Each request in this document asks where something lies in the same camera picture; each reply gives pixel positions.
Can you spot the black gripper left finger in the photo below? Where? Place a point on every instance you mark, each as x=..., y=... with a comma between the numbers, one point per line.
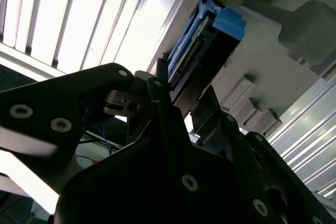
x=39, y=103

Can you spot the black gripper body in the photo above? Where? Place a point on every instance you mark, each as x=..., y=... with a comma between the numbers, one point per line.
x=147, y=195

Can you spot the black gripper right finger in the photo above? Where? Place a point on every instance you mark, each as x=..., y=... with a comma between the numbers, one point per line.
x=225, y=134

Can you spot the hard disk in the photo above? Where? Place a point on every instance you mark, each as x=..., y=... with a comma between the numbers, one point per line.
x=225, y=22

